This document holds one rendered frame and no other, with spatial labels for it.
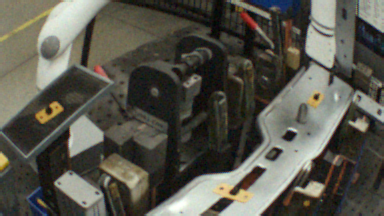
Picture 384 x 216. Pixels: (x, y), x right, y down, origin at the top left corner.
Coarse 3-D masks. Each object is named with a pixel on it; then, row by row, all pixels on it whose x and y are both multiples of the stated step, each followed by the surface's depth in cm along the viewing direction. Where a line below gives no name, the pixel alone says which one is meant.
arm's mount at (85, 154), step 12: (84, 120) 195; (72, 132) 189; (84, 132) 191; (96, 132) 192; (84, 144) 186; (96, 144) 188; (72, 156) 180; (84, 156) 185; (96, 156) 190; (36, 168) 181; (72, 168) 182; (84, 168) 188; (96, 168) 192
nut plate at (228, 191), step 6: (222, 186) 147; (228, 186) 147; (216, 192) 145; (222, 192) 145; (228, 192) 145; (234, 192) 144; (240, 192) 145; (246, 192) 145; (234, 198) 143; (240, 198) 143
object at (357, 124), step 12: (360, 120) 166; (348, 132) 166; (360, 132) 163; (348, 144) 167; (360, 144) 164; (348, 156) 169; (360, 156) 169; (348, 168) 172; (336, 180) 175; (336, 192) 177; (336, 204) 178
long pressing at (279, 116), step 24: (312, 72) 192; (288, 96) 178; (336, 96) 183; (264, 120) 168; (288, 120) 169; (312, 120) 171; (336, 120) 173; (264, 144) 160; (288, 144) 161; (312, 144) 162; (240, 168) 152; (264, 168) 154; (288, 168) 153; (192, 192) 145; (264, 192) 146
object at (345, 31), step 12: (336, 0) 185; (348, 0) 181; (336, 12) 188; (348, 12) 184; (336, 24) 191; (348, 24) 187; (336, 36) 193; (348, 36) 189; (336, 48) 196; (348, 48) 192; (348, 60) 194; (348, 72) 196
